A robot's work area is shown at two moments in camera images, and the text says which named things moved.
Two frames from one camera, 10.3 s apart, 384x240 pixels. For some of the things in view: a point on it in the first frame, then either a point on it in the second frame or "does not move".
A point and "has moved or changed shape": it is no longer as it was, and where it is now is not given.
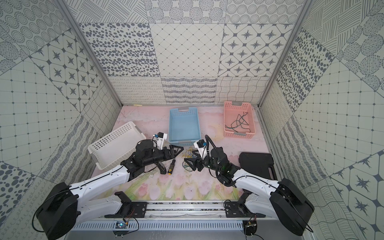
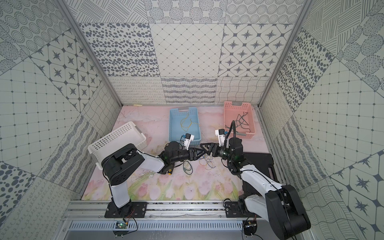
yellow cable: [188, 153] has moved or changed shape
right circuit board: [250, 227] does not move
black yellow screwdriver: [171, 167] does not move
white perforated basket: [114, 149] does not move
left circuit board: [120, 224] does not move
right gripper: [194, 160] -> [216, 145]
